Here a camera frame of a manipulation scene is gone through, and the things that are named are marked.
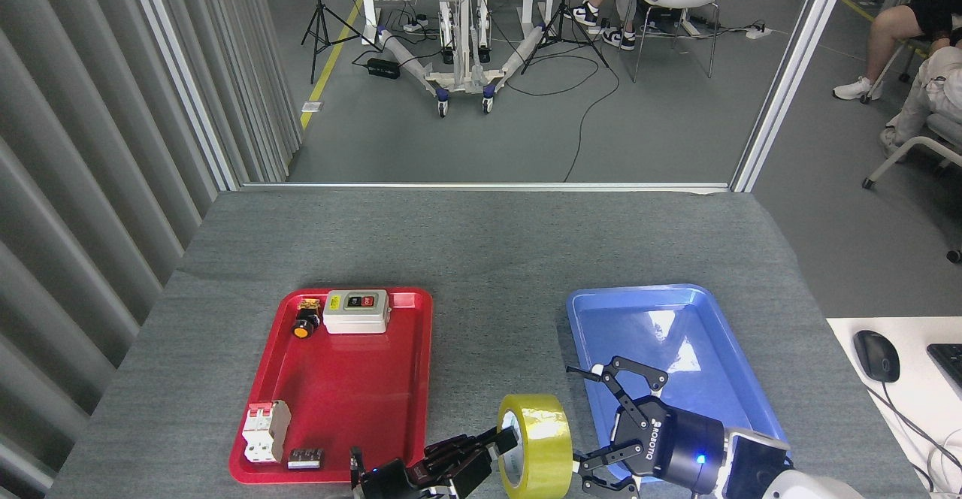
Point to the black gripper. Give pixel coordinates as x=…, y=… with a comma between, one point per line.
x=387, y=484
x=676, y=450

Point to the yellow tape roll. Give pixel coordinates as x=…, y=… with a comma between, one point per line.
x=541, y=439

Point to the blue plastic tray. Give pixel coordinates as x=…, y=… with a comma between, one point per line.
x=676, y=334

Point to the red plastic tray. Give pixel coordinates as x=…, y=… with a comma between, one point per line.
x=361, y=394

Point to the small dark brown component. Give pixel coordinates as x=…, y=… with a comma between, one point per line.
x=305, y=458

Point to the grey felt table cover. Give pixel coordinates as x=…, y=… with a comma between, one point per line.
x=488, y=258

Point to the white circuit breaker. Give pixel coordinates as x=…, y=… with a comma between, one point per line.
x=263, y=431

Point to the orange push button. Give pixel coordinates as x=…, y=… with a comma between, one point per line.
x=304, y=328

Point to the black computer mouse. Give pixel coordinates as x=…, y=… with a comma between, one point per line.
x=876, y=356

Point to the black keyboard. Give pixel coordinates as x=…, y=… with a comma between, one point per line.
x=948, y=364

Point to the white wheeled stand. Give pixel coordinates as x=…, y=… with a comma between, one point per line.
x=466, y=71

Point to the black tripod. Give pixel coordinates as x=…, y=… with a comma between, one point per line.
x=323, y=18
x=562, y=29

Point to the black power adapter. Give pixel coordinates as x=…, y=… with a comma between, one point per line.
x=383, y=68

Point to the white power strip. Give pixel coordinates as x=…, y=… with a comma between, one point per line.
x=415, y=25
x=759, y=32

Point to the person in beige trousers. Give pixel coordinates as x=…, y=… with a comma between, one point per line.
x=928, y=93

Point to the person in black shorts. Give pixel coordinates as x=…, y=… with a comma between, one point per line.
x=890, y=40

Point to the grey two-button switch box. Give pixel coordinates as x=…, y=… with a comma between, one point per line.
x=357, y=315

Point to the silver frame crossbar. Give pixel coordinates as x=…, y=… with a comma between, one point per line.
x=488, y=186

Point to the silver frame post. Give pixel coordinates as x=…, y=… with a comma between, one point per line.
x=180, y=71
x=789, y=78

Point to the white frame wheeled chair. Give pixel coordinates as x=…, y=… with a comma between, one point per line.
x=913, y=146

